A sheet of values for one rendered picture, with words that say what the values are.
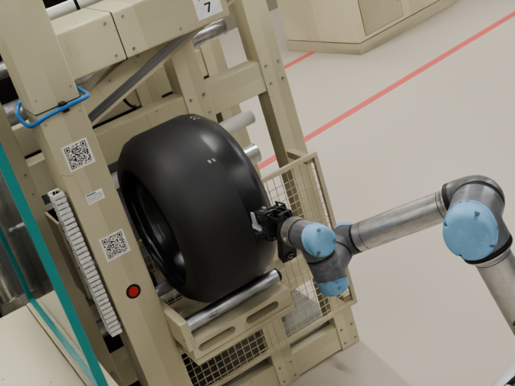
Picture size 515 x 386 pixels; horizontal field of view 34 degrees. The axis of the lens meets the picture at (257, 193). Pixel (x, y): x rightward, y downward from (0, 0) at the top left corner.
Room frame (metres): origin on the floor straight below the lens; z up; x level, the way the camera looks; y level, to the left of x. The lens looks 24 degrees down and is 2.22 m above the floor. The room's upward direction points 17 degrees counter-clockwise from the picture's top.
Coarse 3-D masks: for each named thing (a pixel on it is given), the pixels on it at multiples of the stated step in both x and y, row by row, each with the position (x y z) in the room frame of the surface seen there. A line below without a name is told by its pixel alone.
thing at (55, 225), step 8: (48, 216) 2.59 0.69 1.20; (56, 216) 2.64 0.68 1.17; (56, 224) 2.51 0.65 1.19; (56, 232) 2.56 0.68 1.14; (56, 240) 2.63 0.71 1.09; (64, 240) 2.50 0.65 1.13; (64, 248) 2.54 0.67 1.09; (64, 256) 2.60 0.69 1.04; (72, 256) 2.50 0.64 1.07; (72, 264) 2.53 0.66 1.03; (72, 272) 2.59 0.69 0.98; (80, 272) 2.52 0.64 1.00; (80, 280) 2.50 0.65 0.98; (80, 288) 2.56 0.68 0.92; (88, 288) 2.52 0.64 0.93; (88, 296) 2.50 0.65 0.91
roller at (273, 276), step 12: (264, 276) 2.26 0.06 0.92; (276, 276) 2.26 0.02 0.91; (240, 288) 2.23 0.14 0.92; (252, 288) 2.23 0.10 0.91; (264, 288) 2.24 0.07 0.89; (228, 300) 2.20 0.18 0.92; (240, 300) 2.21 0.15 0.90; (204, 312) 2.17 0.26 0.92; (216, 312) 2.17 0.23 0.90; (192, 324) 2.14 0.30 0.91; (204, 324) 2.16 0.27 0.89
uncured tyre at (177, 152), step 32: (160, 128) 2.36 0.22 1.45; (192, 128) 2.31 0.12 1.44; (224, 128) 2.34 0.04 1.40; (128, 160) 2.31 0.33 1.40; (160, 160) 2.20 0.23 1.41; (192, 160) 2.19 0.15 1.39; (224, 160) 2.19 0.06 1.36; (128, 192) 2.47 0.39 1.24; (160, 192) 2.15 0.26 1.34; (192, 192) 2.12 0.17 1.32; (224, 192) 2.13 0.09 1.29; (256, 192) 2.16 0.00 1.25; (160, 224) 2.56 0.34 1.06; (192, 224) 2.08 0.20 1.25; (224, 224) 2.10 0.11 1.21; (160, 256) 2.42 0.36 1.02; (192, 256) 2.08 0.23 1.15; (224, 256) 2.08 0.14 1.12; (256, 256) 2.14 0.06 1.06; (192, 288) 2.16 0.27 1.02; (224, 288) 2.12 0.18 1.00
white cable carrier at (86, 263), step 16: (48, 192) 2.17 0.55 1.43; (64, 192) 2.17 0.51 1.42; (64, 208) 2.14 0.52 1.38; (64, 224) 2.13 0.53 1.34; (80, 240) 2.14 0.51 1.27; (80, 256) 2.14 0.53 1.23; (96, 272) 2.14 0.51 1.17; (96, 288) 2.14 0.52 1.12; (96, 304) 2.16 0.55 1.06; (112, 320) 2.14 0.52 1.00; (112, 336) 2.13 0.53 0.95
